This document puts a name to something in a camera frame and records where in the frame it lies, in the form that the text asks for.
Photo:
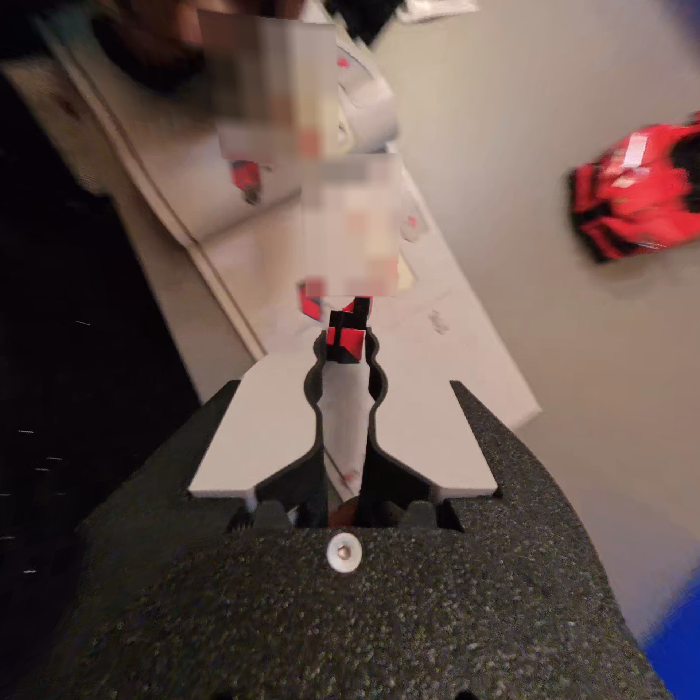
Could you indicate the lego instruction booklet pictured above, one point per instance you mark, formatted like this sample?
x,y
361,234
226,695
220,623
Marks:
x,y
257,262

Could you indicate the red lego car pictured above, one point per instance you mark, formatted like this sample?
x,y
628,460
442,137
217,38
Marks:
x,y
640,202

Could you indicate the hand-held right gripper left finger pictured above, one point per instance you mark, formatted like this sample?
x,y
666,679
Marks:
x,y
262,432

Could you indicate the red and black lego assembly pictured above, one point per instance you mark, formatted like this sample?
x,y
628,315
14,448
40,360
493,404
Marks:
x,y
350,342

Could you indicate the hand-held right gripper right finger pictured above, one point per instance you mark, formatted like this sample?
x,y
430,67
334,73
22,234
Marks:
x,y
432,437

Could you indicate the person's black glittery clothing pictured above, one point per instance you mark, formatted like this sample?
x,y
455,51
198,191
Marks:
x,y
65,328

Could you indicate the blue plastic storage bin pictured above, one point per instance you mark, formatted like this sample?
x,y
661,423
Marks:
x,y
678,656

